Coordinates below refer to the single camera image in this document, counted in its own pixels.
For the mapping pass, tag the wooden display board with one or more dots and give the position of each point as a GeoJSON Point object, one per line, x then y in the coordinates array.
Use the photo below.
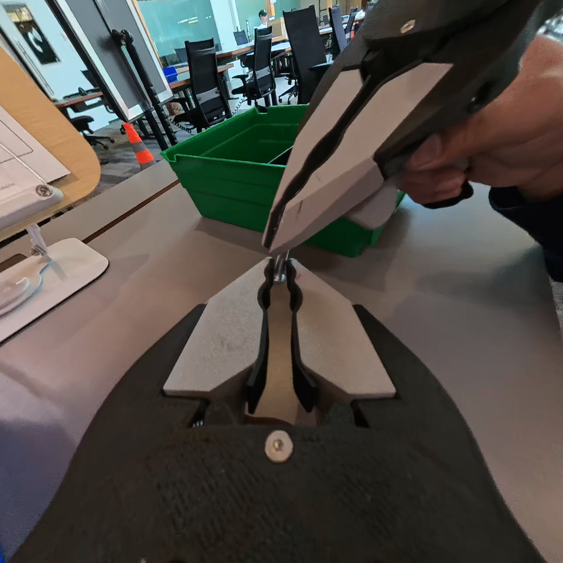
{"type": "Point", "coordinates": [52, 127]}

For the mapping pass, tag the black bin divider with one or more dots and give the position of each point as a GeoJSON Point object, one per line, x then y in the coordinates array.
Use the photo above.
{"type": "Point", "coordinates": [281, 157]}

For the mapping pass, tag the person's right forearm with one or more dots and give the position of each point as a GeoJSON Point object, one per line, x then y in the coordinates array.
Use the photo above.
{"type": "Point", "coordinates": [536, 228]}

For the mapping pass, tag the printed instruction sheet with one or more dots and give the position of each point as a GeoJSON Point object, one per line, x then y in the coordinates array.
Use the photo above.
{"type": "Point", "coordinates": [26, 167]}

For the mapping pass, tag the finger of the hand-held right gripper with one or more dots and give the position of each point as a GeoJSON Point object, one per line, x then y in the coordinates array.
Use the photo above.
{"type": "Point", "coordinates": [334, 193]}
{"type": "Point", "coordinates": [316, 118]}

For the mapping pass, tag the silver hex bolt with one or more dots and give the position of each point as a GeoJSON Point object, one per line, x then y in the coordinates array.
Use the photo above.
{"type": "Point", "coordinates": [280, 270]}

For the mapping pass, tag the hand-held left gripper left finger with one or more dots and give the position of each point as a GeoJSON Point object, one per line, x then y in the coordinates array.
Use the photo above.
{"type": "Point", "coordinates": [220, 343]}

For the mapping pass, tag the green plastic bin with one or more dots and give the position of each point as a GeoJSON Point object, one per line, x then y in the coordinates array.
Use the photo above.
{"type": "Point", "coordinates": [228, 189]}

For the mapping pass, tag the person's right hand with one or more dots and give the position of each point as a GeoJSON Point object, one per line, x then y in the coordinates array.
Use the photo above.
{"type": "Point", "coordinates": [519, 132]}

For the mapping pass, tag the orange traffic cone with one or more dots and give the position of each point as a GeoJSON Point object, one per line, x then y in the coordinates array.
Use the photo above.
{"type": "Point", "coordinates": [140, 151]}

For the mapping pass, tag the group of black office chairs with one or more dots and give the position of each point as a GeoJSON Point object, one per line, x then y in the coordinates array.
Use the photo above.
{"type": "Point", "coordinates": [206, 79]}

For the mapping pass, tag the white framed grey panel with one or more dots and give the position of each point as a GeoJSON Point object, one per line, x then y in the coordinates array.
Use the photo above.
{"type": "Point", "coordinates": [110, 52]}

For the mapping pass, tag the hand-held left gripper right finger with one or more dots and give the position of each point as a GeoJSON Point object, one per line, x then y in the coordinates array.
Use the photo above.
{"type": "Point", "coordinates": [347, 347]}

